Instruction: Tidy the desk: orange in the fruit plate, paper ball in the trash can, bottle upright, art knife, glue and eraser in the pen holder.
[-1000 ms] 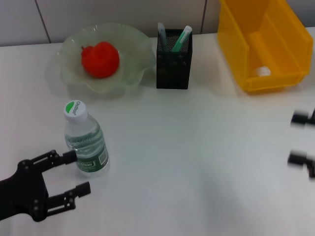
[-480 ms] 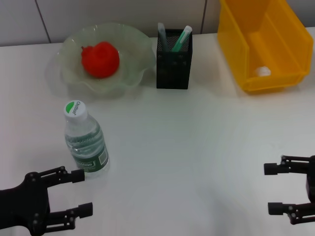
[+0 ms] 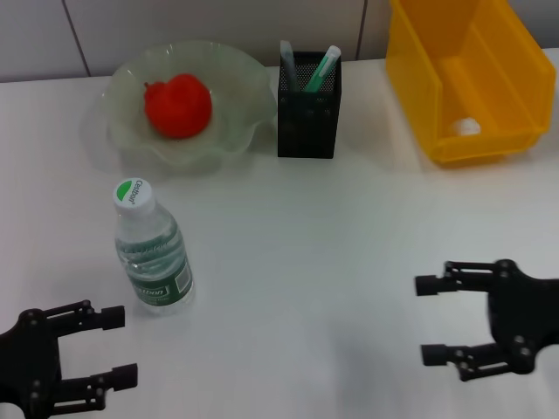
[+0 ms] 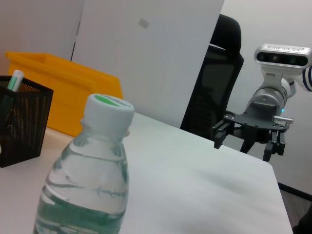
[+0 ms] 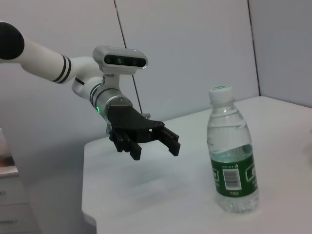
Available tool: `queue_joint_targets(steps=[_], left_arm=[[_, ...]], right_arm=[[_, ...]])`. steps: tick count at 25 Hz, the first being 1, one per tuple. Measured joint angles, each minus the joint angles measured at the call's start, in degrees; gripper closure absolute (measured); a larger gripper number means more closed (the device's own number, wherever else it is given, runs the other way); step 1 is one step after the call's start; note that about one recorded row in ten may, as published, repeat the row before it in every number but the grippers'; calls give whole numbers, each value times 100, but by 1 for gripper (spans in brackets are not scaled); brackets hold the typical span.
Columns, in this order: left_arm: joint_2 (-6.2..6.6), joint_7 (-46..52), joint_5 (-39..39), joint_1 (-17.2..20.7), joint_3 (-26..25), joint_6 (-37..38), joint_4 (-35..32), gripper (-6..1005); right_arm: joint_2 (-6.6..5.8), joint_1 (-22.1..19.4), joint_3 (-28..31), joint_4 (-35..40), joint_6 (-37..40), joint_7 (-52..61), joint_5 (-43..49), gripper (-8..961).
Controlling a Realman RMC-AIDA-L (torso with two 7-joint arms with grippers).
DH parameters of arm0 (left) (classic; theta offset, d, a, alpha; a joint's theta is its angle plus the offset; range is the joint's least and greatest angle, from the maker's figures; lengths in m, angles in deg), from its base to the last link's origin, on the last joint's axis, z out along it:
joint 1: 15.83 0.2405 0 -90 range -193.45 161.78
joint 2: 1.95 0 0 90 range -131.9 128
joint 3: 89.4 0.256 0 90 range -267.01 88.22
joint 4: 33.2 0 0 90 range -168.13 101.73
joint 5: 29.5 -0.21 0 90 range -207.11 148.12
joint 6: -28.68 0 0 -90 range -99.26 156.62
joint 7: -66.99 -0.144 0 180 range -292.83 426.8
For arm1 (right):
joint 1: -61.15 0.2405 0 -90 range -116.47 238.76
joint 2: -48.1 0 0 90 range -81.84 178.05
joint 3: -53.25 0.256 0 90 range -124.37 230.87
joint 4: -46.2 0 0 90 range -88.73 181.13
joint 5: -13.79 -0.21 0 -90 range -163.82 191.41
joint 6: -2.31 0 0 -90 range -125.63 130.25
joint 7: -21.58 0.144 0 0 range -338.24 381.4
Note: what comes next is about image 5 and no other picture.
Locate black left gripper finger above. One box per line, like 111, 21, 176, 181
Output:
150, 126, 182, 156
109, 127, 142, 161

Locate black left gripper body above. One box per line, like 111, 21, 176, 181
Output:
105, 104, 165, 145

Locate white brown box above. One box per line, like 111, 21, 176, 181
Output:
0, 127, 20, 178

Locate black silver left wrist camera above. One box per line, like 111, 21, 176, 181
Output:
92, 45, 149, 89

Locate white drawer cabinet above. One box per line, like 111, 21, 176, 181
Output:
0, 169, 41, 234

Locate clear green-label water bottle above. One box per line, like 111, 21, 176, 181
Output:
206, 84, 260, 215

